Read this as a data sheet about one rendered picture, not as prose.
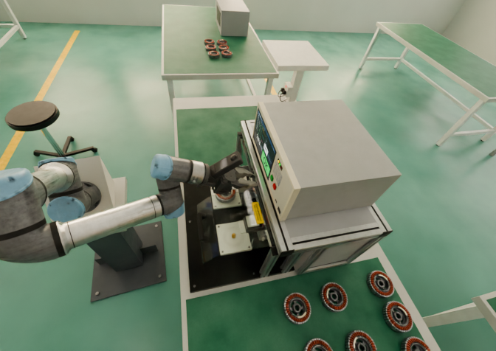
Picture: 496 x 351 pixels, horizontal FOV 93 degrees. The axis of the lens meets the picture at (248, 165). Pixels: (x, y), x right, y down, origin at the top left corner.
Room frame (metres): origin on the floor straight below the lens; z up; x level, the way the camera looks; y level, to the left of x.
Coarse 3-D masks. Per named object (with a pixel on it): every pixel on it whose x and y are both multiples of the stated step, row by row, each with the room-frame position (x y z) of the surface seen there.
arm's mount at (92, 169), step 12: (96, 156) 0.67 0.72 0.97; (36, 168) 0.55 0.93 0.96; (84, 168) 0.62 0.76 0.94; (96, 168) 0.63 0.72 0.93; (84, 180) 0.58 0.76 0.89; (96, 180) 0.59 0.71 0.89; (108, 180) 0.63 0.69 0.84; (108, 192) 0.57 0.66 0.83; (48, 204) 0.45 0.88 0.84; (108, 204) 0.53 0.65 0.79
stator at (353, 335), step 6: (354, 330) 0.17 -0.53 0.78; (360, 330) 0.18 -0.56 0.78; (348, 336) 0.15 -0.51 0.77; (354, 336) 0.15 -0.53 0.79; (360, 336) 0.15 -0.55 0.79; (366, 336) 0.16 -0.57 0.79; (348, 342) 0.13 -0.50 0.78; (354, 342) 0.13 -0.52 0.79; (360, 342) 0.14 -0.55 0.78; (366, 342) 0.14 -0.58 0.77; (372, 342) 0.14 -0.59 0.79; (348, 348) 0.11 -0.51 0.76; (354, 348) 0.11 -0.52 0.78; (372, 348) 0.12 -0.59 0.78
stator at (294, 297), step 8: (288, 296) 0.25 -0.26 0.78; (296, 296) 0.26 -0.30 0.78; (304, 296) 0.26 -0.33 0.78; (288, 304) 0.22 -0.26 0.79; (296, 304) 0.23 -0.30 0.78; (304, 304) 0.24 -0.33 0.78; (288, 312) 0.20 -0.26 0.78; (296, 312) 0.20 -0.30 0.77; (304, 312) 0.21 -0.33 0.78; (296, 320) 0.17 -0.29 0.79; (304, 320) 0.18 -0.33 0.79
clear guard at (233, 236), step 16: (240, 192) 0.54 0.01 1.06; (256, 192) 0.55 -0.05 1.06; (208, 208) 0.45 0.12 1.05; (224, 208) 0.46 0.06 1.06; (240, 208) 0.47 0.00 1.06; (208, 224) 0.39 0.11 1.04; (224, 224) 0.39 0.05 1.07; (240, 224) 0.40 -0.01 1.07; (256, 224) 0.41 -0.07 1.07; (224, 240) 0.33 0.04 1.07; (240, 240) 0.34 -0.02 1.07; (256, 240) 0.35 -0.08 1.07; (272, 240) 0.36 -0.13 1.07; (208, 256) 0.28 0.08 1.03
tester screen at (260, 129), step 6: (258, 114) 0.80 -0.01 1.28; (258, 120) 0.78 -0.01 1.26; (258, 126) 0.77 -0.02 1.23; (264, 126) 0.71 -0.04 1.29; (258, 132) 0.76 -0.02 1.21; (264, 132) 0.70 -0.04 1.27; (264, 138) 0.69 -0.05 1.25; (258, 144) 0.74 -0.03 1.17; (270, 144) 0.63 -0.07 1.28; (258, 150) 0.72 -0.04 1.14; (264, 150) 0.67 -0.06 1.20; (270, 150) 0.62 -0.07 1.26; (270, 156) 0.61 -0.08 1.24; (264, 168) 0.63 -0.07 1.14; (270, 168) 0.58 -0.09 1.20
